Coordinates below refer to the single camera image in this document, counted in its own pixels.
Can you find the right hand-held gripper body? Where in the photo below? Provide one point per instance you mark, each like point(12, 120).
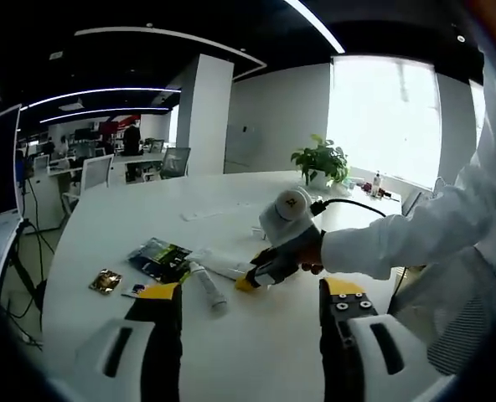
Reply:
point(285, 226)

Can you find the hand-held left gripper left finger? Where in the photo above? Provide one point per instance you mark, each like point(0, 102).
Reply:
point(156, 347)

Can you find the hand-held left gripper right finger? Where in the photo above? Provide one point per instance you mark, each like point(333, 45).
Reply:
point(340, 356)

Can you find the clear skincare sachet blue label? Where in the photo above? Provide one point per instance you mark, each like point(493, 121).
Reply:
point(137, 289)

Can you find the white skincare tube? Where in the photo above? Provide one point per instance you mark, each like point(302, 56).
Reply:
point(208, 287)

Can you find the gold foil skincare packet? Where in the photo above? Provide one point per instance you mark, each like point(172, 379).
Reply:
point(105, 281)

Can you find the black green skincare sachet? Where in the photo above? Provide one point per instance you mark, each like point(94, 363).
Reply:
point(172, 261)

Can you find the silver black skincare sachet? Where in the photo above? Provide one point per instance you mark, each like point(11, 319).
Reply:
point(141, 257)

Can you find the small clear pump bottle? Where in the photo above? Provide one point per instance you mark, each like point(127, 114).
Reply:
point(378, 182)

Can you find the person's right hand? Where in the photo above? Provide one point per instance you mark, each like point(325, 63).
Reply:
point(313, 261)

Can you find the potted green plant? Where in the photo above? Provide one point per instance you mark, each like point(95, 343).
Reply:
point(319, 161)

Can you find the small red object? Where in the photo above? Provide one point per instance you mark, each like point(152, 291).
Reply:
point(386, 193)

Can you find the grey mesh office chair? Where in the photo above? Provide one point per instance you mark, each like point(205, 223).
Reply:
point(453, 352)

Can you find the dark mesh office chair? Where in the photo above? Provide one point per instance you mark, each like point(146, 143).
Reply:
point(174, 163)

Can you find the bright window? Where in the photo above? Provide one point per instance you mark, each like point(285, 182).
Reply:
point(378, 117)

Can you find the white office desk row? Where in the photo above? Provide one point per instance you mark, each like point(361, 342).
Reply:
point(120, 161)

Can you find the white mesh office chair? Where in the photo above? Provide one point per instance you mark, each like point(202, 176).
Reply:
point(97, 171)

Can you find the long ceiling light strip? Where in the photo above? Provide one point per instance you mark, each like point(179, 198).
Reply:
point(315, 26)

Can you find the curved ceiling light strip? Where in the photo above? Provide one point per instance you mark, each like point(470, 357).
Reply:
point(105, 90)
point(105, 111)

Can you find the large white laptop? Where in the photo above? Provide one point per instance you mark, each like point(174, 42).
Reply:
point(1, 167)

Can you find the red wall banner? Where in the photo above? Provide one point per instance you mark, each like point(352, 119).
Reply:
point(110, 125)

